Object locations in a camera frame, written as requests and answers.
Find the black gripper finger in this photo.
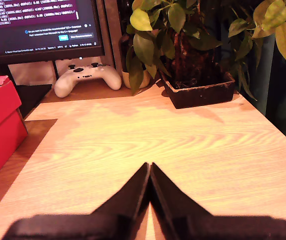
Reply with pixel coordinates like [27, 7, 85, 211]
[149, 162, 216, 240]
[91, 161, 151, 240]

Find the red Nike shoebox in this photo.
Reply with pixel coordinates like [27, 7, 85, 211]
[0, 74, 29, 191]

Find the black rectangular planter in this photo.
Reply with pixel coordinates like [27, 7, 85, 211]
[161, 71, 236, 110]

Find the small pale plant pot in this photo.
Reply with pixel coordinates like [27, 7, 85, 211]
[121, 69, 152, 90]

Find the white game controller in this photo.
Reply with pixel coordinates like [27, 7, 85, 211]
[53, 62, 123, 99]

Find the black monitor stand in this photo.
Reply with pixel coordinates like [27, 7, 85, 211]
[0, 59, 59, 119]

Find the dark grey curtain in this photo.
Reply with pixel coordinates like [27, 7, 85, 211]
[255, 32, 286, 149]

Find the green leafy plant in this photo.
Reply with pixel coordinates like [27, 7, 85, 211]
[125, 0, 286, 101]

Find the wide black computer monitor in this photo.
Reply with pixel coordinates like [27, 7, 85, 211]
[0, 0, 106, 67]

